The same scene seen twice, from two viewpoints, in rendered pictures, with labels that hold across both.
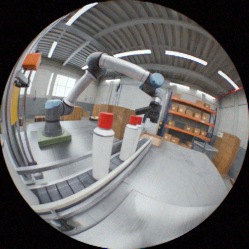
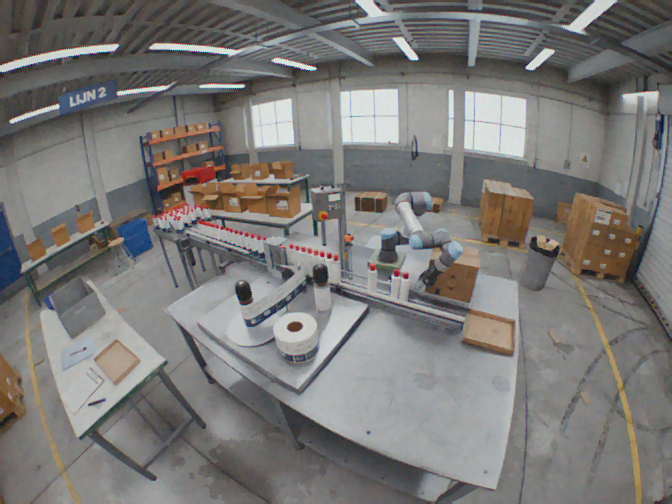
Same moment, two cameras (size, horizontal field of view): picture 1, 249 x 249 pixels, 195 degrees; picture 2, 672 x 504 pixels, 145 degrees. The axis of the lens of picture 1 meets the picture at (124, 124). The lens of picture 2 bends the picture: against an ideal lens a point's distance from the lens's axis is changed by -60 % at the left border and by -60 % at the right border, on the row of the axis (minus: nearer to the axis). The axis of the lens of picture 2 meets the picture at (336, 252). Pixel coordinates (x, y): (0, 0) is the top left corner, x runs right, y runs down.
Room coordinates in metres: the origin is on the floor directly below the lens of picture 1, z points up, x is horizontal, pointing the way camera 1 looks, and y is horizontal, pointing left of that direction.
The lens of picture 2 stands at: (0.00, -1.27, 1.85)
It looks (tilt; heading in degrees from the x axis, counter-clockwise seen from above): 27 degrees down; 92
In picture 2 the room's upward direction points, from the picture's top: 3 degrees counter-clockwise
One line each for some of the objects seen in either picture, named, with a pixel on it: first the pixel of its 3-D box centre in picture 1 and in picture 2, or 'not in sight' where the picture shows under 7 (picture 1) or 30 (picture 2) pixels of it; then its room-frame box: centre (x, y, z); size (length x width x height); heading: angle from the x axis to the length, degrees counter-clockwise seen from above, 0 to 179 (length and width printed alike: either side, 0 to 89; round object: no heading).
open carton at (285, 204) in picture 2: not in sight; (284, 200); (-0.73, 1.95, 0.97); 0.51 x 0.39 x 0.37; 70
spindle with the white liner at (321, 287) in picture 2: not in sight; (322, 289); (-0.13, -0.11, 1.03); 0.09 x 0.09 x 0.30
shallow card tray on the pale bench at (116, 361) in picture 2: not in sight; (115, 360); (-1.40, -0.59, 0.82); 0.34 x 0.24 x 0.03; 160
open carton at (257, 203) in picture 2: not in sight; (262, 197); (-1.08, 2.16, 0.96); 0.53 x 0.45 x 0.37; 66
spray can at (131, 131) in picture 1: (129, 139); (395, 285); (0.29, -0.03, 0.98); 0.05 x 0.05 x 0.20
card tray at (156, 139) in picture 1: (150, 137); (491, 330); (0.81, -0.35, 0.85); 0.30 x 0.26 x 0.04; 149
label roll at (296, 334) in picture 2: not in sight; (297, 337); (-0.24, -0.39, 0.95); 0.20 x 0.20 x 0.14
